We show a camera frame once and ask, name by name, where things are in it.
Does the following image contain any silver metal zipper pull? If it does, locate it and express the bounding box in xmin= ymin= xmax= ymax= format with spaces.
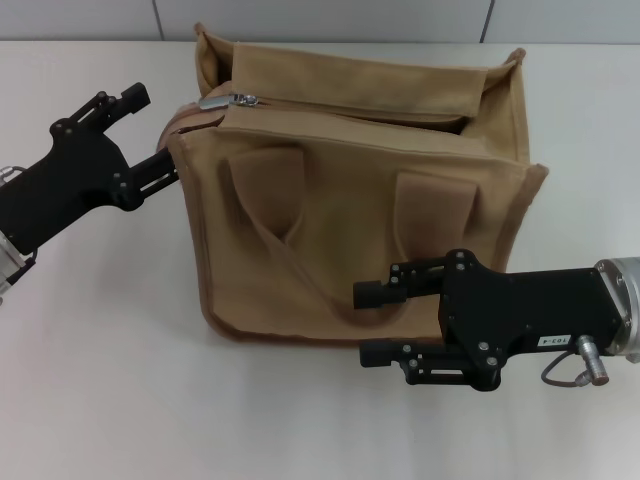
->
xmin=198 ymin=91 xmax=259 ymax=111

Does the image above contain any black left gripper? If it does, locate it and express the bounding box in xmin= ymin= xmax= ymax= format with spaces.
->
xmin=0 ymin=83 xmax=180 ymax=254

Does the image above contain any khaki canvas food bag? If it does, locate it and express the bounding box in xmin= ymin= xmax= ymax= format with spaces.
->
xmin=155 ymin=20 xmax=551 ymax=359

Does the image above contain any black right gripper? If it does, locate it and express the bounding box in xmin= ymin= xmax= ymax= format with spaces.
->
xmin=352 ymin=248 xmax=625 ymax=393

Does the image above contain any right gripper cable with plug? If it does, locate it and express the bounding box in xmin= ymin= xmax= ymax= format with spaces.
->
xmin=542 ymin=335 xmax=611 ymax=389

